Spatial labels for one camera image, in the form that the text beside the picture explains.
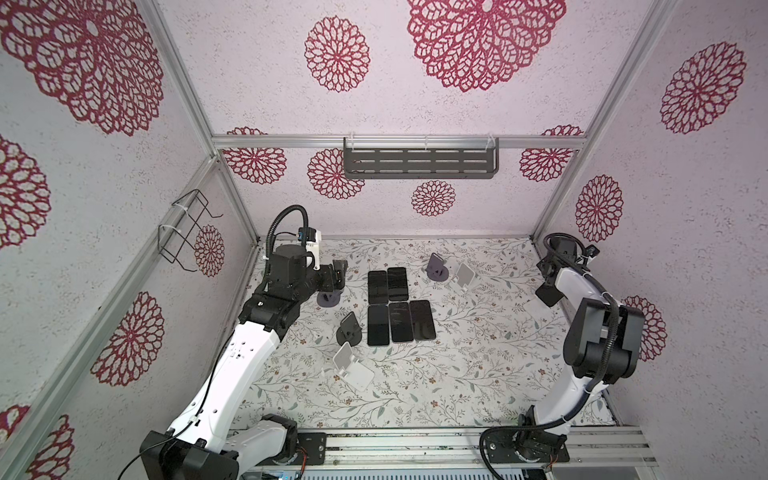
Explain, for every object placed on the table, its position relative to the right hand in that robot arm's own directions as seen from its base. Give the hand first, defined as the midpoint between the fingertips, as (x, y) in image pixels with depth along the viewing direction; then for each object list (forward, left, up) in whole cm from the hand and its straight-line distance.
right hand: (566, 267), depth 93 cm
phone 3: (-15, +58, -12) cm, 61 cm away
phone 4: (-13, +51, -13) cm, 54 cm away
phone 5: (-9, +43, -18) cm, 48 cm away
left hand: (-14, +69, +15) cm, 72 cm away
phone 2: (+2, +52, -13) cm, 54 cm away
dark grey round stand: (-19, +66, -8) cm, 69 cm away
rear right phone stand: (+1, +30, -8) cm, 31 cm away
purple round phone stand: (-8, +75, -9) cm, 76 cm away
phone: (0, +59, -12) cm, 61 cm away
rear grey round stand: (+6, +38, -10) cm, 40 cm away
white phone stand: (-31, +63, -13) cm, 71 cm away
